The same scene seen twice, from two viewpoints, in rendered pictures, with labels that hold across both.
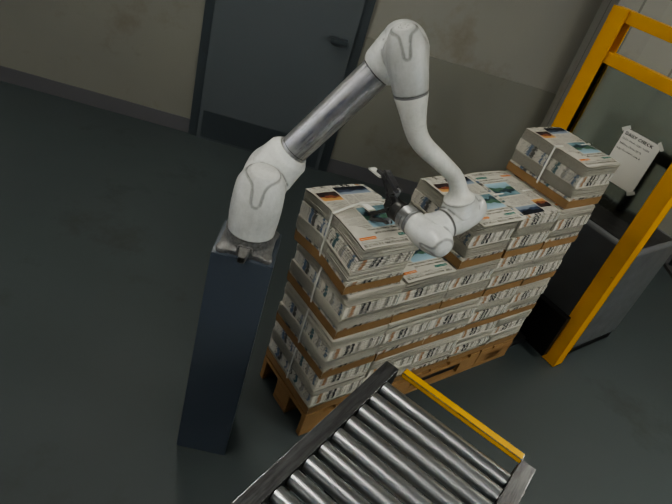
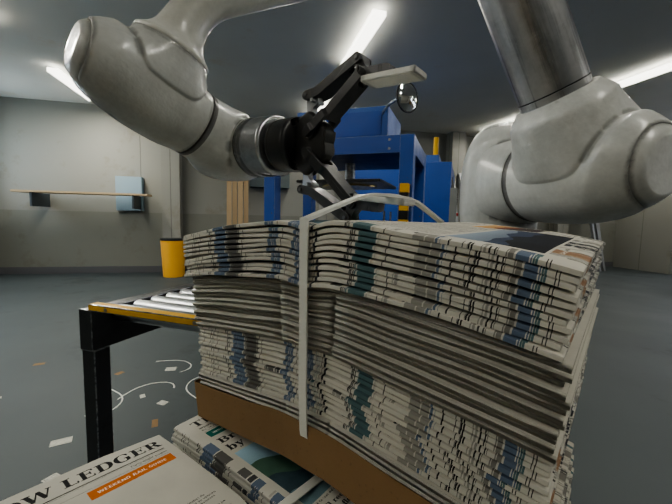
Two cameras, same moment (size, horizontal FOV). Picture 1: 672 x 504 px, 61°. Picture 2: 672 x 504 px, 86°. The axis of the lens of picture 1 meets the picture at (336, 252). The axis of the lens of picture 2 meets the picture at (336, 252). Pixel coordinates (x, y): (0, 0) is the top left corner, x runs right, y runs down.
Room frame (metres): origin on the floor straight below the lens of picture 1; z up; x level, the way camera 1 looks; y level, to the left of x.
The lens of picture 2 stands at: (2.26, -0.16, 1.07)
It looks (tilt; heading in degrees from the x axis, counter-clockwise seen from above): 5 degrees down; 173
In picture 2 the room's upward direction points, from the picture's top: 1 degrees clockwise
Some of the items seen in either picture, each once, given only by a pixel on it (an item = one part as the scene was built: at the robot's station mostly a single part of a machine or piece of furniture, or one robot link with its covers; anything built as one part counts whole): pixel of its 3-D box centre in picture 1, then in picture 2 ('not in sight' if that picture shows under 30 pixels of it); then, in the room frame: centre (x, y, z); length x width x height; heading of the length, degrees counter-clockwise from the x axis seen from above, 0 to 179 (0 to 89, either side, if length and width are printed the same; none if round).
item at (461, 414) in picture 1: (460, 413); (151, 314); (1.28, -0.53, 0.81); 0.43 x 0.03 x 0.02; 63
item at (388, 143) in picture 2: not in sight; (350, 156); (-0.21, 0.23, 1.50); 0.94 x 0.68 x 0.10; 63
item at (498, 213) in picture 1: (474, 199); not in sight; (2.27, -0.49, 1.06); 0.37 x 0.29 x 0.01; 46
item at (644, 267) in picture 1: (575, 265); not in sight; (3.25, -1.48, 0.40); 0.70 x 0.55 x 0.80; 44
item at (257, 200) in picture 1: (258, 198); (503, 178); (1.54, 0.28, 1.17); 0.18 x 0.16 x 0.22; 7
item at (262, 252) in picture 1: (248, 239); not in sight; (1.51, 0.28, 1.03); 0.22 x 0.18 x 0.06; 6
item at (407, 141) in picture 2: not in sight; (403, 270); (0.25, 0.49, 0.78); 0.09 x 0.09 x 1.55; 63
